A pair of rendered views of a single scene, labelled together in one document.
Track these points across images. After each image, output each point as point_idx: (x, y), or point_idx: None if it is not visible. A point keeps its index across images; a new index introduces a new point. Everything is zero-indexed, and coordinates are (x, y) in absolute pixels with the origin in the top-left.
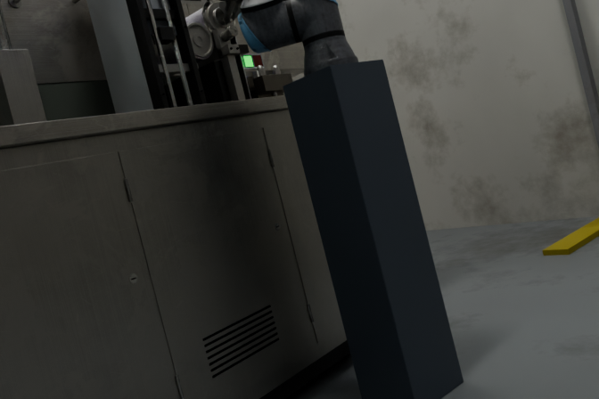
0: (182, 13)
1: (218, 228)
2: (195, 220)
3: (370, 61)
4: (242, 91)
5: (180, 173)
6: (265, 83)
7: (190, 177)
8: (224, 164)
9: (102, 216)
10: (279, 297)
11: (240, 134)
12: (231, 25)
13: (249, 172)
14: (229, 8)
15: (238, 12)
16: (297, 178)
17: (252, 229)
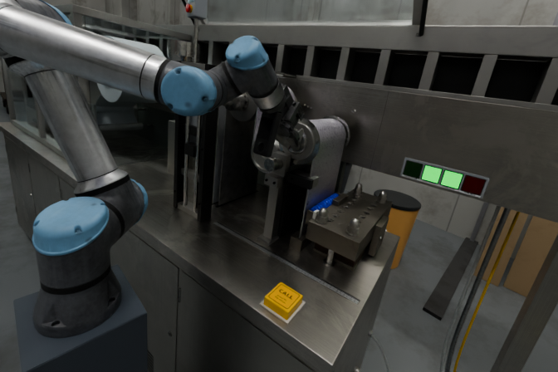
0: (203, 137)
1: (137, 291)
2: (128, 275)
3: (20, 351)
4: (271, 222)
5: (125, 246)
6: (308, 230)
7: (129, 252)
8: (147, 265)
9: None
10: (159, 362)
11: (162, 258)
12: (267, 159)
13: (161, 285)
14: (277, 139)
15: (293, 146)
16: (197, 330)
17: (154, 314)
